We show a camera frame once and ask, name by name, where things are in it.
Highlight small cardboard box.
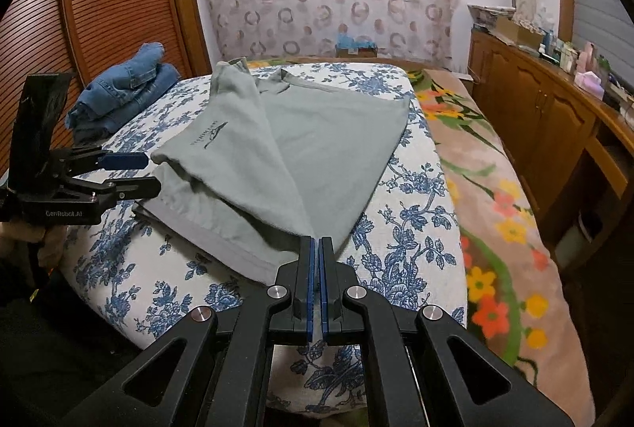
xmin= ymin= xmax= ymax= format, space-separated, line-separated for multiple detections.
xmin=334 ymin=43 xmax=380 ymax=59

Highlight blue floral bed sheet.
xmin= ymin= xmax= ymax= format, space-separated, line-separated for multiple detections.
xmin=59 ymin=60 xmax=469 ymax=413

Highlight wooden sideboard cabinet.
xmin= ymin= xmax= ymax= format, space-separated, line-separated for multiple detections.
xmin=468 ymin=25 xmax=634 ymax=259

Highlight open cardboard box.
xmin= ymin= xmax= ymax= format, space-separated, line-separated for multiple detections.
xmin=495 ymin=17 xmax=543 ymax=51

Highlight wooden louvered wardrobe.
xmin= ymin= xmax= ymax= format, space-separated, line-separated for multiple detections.
xmin=0 ymin=0 xmax=214 ymax=180

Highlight folded blue jeans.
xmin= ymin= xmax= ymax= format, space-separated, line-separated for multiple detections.
xmin=67 ymin=42 xmax=181 ymax=145

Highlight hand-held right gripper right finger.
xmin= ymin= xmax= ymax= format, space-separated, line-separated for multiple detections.
xmin=319 ymin=236 xmax=575 ymax=427

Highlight pink box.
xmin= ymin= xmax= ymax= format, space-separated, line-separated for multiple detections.
xmin=575 ymin=70 xmax=607 ymax=101

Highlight blue plastic bag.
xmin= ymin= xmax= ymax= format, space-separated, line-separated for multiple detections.
xmin=337 ymin=32 xmax=377 ymax=49

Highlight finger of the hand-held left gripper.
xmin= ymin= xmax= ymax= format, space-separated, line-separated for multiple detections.
xmin=64 ymin=176 xmax=162 ymax=206
xmin=52 ymin=148 xmax=149 ymax=175

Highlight grey pants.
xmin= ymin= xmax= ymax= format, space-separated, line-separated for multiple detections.
xmin=133 ymin=59 xmax=412 ymax=286

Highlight beige flowered blanket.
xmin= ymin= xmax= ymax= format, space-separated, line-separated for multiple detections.
xmin=248 ymin=55 xmax=595 ymax=418

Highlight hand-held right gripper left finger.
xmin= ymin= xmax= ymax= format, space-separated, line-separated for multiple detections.
xmin=62 ymin=236 xmax=318 ymax=427

